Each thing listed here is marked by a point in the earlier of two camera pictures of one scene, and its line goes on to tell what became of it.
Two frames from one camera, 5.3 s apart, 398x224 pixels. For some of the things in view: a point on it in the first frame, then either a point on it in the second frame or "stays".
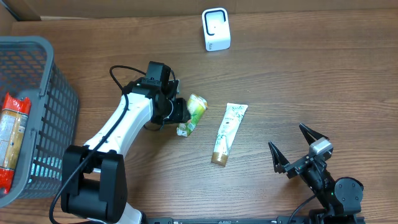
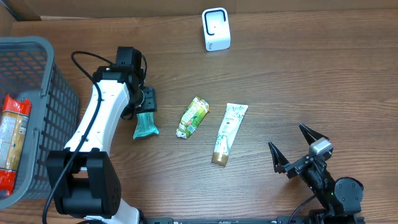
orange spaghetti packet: x=14 y=115 stays
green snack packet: x=196 y=106 stays
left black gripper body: x=176 y=108 to x=147 y=99
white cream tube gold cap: x=234 y=114 stays
